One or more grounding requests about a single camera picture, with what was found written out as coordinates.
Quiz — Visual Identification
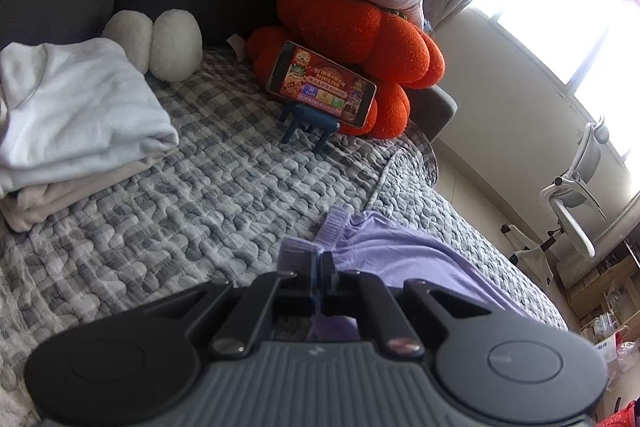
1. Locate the folded white garment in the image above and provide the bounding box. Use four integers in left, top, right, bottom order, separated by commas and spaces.
0, 38, 180, 198

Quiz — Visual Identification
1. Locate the grey checkered quilt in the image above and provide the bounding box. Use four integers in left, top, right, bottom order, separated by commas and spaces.
0, 44, 568, 427

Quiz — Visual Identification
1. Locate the red basket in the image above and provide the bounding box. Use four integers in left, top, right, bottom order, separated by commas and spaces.
596, 399, 640, 427

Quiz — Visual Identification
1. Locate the wooden desk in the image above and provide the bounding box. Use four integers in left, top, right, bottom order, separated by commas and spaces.
560, 242, 640, 333

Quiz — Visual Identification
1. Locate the white plush toy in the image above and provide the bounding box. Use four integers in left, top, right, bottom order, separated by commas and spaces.
102, 9, 203, 82

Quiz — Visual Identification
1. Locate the white grey office chair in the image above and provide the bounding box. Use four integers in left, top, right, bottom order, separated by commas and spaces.
502, 117, 617, 289

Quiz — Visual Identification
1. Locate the window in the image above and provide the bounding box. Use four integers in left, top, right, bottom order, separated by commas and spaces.
470, 0, 640, 158

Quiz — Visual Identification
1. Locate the blue phone stand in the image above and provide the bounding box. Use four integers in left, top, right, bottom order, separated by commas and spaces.
280, 102, 342, 156

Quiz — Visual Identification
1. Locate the smartphone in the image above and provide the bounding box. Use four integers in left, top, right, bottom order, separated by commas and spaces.
265, 40, 377, 128

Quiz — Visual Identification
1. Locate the orange pumpkin cushion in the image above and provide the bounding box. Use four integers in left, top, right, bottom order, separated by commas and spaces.
276, 0, 446, 88
245, 26, 412, 140

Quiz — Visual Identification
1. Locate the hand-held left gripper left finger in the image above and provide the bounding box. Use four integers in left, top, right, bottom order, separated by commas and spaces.
145, 252, 321, 356

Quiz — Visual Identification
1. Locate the folded beige garment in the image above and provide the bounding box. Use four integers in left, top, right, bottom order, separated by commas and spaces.
0, 157, 151, 233

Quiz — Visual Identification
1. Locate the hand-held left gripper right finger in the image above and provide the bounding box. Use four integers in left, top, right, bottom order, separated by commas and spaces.
321, 252, 493, 356

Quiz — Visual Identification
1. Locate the lilac garment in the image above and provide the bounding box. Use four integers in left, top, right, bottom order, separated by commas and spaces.
277, 206, 531, 343

